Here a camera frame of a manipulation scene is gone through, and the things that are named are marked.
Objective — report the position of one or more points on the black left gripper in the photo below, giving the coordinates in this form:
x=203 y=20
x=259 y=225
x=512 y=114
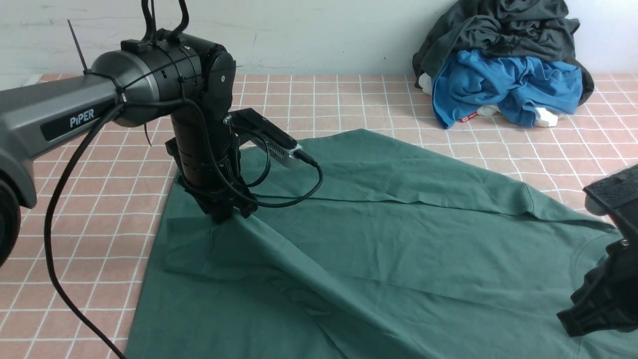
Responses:
x=209 y=168

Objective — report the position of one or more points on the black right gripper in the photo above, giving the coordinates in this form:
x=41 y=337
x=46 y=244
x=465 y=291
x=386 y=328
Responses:
x=608 y=298

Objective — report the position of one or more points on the green long-sleeve top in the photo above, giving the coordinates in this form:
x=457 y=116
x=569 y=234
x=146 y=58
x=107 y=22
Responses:
x=401 y=254

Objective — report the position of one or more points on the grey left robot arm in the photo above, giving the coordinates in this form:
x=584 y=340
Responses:
x=187 y=78

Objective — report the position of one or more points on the pink checkered tablecloth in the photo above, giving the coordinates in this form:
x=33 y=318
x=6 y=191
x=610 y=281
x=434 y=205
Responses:
x=105 y=222

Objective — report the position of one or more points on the blue garment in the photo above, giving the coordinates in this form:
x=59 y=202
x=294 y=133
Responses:
x=517 y=85

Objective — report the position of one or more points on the dark grey garment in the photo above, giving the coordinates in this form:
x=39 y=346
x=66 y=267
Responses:
x=503 y=28

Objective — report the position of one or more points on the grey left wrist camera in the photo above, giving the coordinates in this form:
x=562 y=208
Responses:
x=251 y=126

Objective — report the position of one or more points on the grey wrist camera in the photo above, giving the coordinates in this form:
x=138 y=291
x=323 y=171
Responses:
x=616 y=196
x=251 y=126

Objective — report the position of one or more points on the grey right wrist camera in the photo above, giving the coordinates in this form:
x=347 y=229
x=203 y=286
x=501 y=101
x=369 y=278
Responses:
x=616 y=196

